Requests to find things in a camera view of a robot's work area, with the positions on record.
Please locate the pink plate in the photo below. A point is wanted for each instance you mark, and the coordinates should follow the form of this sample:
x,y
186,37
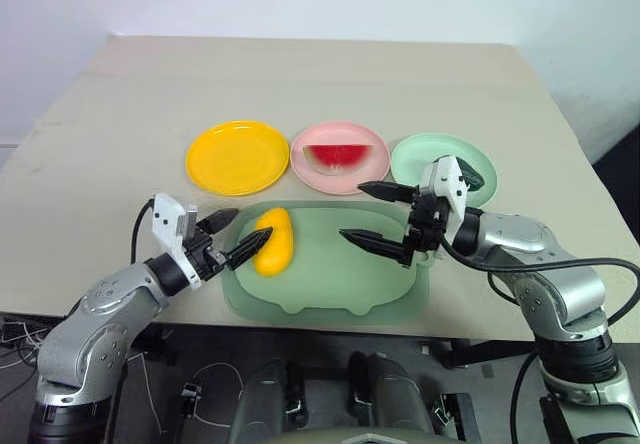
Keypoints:
x,y
340,184

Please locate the light green silicone tray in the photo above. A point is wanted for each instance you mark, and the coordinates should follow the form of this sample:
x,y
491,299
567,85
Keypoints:
x,y
330,279

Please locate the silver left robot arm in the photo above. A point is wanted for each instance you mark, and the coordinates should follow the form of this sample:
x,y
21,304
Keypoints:
x,y
100,304

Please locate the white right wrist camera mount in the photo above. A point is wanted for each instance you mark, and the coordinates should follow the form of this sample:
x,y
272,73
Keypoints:
x,y
450,179

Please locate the red watermelon slice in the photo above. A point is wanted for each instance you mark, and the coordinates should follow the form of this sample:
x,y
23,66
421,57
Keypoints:
x,y
336,156

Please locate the yellow plate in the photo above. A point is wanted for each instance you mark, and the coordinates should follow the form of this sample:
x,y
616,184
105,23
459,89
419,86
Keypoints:
x,y
237,159

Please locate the light green plate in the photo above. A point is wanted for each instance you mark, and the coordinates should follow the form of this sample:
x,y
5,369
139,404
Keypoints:
x,y
415,159

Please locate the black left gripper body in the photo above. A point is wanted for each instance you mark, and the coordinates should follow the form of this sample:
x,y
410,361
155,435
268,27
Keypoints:
x,y
206,256

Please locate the dark grey rounded shape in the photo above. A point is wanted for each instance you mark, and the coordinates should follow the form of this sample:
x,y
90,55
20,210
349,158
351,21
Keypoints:
x,y
265,399
395,394

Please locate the yellow toy mango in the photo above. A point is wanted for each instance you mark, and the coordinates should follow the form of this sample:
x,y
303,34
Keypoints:
x,y
278,249

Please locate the grey curved cover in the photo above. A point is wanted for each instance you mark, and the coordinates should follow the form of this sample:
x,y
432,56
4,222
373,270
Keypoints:
x,y
350,436

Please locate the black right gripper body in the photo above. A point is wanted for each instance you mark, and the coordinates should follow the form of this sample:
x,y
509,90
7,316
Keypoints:
x,y
427,221

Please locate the dark green toy vegetable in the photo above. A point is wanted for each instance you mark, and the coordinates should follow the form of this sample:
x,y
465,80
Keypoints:
x,y
474,176

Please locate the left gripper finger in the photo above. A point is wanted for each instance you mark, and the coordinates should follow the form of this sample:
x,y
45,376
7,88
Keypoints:
x,y
250,246
219,219

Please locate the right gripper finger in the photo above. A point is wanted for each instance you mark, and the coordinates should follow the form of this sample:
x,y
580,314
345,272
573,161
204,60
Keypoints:
x,y
387,191
375,244

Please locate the black table frame bar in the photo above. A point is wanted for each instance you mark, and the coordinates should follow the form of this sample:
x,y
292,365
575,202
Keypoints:
x,y
490,351

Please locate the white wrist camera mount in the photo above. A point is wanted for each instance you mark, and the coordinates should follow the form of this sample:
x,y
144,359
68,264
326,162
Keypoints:
x,y
450,179
167,224

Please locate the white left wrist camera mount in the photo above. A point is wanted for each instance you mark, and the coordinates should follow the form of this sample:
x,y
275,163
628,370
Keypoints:
x,y
167,224

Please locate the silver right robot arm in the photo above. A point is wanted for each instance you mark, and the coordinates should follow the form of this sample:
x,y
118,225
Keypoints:
x,y
520,236

